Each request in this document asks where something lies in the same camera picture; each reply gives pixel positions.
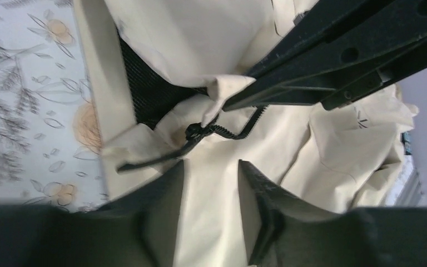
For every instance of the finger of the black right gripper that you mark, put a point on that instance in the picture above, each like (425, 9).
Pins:
(325, 22)
(386, 48)

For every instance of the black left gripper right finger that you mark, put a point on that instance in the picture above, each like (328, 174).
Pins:
(280, 229)

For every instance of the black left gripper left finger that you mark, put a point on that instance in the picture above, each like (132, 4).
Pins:
(138, 229)

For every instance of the beige zip jacket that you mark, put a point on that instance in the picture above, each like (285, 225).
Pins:
(157, 67)

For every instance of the floral patterned table mat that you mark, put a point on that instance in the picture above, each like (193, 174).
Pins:
(49, 138)

